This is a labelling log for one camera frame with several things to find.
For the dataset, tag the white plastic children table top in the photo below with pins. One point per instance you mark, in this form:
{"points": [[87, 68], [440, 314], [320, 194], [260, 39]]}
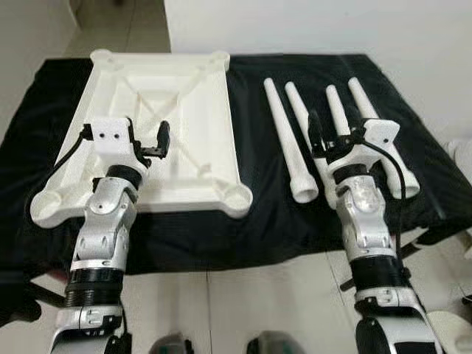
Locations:
{"points": [[184, 88]]}

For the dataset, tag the white rounded plastic object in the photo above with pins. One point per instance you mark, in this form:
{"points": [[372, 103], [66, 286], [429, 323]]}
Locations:
{"points": [[461, 156]]}

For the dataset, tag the black flat floor object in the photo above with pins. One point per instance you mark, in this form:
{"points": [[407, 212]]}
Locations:
{"points": [[467, 299]]}

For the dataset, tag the grey robot left foot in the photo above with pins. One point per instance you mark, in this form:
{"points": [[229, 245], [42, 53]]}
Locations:
{"points": [[169, 345]]}

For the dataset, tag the grey robot foot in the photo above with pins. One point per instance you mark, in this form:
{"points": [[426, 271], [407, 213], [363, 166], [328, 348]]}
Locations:
{"points": [[169, 345], [276, 344]]}

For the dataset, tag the grey robot right foot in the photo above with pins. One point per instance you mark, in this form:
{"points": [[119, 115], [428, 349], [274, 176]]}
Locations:
{"points": [[276, 344]]}

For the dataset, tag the white round stool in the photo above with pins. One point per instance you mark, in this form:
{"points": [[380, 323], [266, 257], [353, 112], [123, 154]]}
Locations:
{"points": [[450, 335]]}

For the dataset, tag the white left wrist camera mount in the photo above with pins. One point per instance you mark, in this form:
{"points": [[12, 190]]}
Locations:
{"points": [[110, 136]]}

